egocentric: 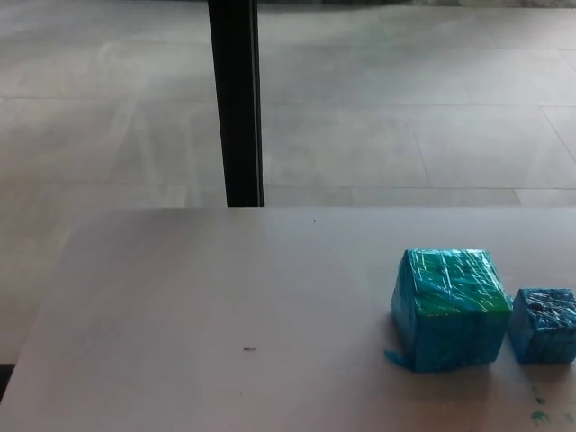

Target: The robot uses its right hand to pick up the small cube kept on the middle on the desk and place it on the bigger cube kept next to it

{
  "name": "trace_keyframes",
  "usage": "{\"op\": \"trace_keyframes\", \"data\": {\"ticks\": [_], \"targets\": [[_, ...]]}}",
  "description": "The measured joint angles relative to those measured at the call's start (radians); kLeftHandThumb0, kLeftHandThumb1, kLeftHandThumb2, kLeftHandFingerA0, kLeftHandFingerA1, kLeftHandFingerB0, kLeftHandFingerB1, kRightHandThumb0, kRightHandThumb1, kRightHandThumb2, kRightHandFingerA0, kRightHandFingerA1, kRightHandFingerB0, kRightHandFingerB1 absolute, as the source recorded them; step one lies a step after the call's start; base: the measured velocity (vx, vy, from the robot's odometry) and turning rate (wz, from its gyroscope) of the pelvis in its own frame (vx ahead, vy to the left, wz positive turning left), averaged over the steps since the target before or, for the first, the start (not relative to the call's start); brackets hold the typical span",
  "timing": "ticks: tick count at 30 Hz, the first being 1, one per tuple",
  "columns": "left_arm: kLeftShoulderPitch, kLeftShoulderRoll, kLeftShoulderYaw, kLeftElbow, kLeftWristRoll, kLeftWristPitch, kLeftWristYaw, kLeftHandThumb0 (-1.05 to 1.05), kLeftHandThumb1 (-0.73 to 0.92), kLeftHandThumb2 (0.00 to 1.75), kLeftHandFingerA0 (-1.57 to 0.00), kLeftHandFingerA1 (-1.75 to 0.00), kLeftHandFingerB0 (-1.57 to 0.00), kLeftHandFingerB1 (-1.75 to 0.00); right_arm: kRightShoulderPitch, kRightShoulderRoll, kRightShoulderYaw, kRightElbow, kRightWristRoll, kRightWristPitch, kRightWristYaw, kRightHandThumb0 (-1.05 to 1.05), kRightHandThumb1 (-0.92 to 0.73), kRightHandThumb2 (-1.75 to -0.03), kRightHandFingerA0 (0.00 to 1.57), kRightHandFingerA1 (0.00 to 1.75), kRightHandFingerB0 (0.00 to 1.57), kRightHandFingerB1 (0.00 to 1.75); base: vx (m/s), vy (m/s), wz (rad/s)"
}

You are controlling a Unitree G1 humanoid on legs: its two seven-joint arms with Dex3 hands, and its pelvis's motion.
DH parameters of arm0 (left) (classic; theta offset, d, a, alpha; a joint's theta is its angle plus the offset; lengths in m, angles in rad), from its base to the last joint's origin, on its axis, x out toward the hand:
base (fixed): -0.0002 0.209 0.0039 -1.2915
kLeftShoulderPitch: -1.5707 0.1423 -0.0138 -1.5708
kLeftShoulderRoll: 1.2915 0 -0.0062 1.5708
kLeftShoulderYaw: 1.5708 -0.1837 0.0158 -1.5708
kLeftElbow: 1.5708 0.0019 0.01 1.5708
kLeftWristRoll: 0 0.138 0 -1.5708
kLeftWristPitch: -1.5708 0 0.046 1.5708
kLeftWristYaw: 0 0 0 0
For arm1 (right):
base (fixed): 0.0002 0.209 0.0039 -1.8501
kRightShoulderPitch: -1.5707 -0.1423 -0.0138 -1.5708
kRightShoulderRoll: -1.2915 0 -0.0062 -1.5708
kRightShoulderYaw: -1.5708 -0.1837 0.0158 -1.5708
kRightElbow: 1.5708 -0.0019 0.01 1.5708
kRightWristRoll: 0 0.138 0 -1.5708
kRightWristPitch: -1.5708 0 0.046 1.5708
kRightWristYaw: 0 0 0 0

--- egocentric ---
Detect black vertical post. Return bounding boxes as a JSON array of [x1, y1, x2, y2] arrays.
[[207, 0, 266, 209]]

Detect big blue-green wrapped cube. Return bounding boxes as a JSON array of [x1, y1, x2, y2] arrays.
[[383, 246, 515, 374]]

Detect small blue cube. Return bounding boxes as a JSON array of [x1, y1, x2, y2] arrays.
[[508, 286, 576, 365]]

